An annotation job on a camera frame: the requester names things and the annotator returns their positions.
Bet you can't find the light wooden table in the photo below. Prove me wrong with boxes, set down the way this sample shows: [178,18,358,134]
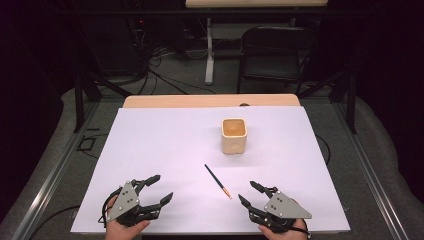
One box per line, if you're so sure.
[122,93,301,109]

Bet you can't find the bundle of black floor cables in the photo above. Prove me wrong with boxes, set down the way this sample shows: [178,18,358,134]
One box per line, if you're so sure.
[131,46,218,96]

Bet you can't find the person's right hand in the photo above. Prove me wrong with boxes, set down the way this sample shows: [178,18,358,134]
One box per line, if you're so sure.
[258,218,309,240]

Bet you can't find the person's left hand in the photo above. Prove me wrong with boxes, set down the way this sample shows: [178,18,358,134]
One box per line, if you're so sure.
[104,195,152,240]

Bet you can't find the thin black cable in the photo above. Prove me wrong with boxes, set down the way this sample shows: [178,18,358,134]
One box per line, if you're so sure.
[314,134,332,166]

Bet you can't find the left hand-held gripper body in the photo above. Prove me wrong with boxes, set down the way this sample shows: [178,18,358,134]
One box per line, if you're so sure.
[105,179,161,228]

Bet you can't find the light desk with white legs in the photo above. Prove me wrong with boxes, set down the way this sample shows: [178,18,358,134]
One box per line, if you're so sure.
[184,0,329,85]

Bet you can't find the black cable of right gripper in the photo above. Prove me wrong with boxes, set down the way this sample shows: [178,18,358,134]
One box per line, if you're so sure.
[289,218,313,240]

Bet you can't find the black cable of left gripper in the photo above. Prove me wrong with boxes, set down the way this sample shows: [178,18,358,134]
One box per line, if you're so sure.
[97,186,124,225]

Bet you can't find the white table sheet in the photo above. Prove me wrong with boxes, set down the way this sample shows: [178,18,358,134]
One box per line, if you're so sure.
[70,105,351,235]

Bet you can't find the dark pen with gold tip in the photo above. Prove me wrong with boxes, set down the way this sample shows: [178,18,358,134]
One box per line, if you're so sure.
[204,163,233,200]

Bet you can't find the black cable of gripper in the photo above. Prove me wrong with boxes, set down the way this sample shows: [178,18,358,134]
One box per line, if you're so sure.
[289,218,313,240]
[97,186,124,225]

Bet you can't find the aluminium floor rail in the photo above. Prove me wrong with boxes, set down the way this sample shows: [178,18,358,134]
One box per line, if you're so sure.
[9,102,99,240]
[332,99,412,240]

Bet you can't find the black floor cable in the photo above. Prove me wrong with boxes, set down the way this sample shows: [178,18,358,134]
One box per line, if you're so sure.
[31,204,82,240]

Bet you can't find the cream square ceramic cup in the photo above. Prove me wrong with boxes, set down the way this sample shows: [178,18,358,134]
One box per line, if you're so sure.
[221,117,249,156]

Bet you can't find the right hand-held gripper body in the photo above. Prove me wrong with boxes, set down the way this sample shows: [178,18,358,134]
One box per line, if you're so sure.
[248,189,313,234]

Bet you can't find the black folding chair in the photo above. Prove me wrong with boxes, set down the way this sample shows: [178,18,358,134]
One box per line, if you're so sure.
[236,25,318,95]

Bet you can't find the black metal frame stand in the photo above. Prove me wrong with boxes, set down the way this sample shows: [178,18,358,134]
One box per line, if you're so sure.
[72,63,134,134]
[296,61,358,135]

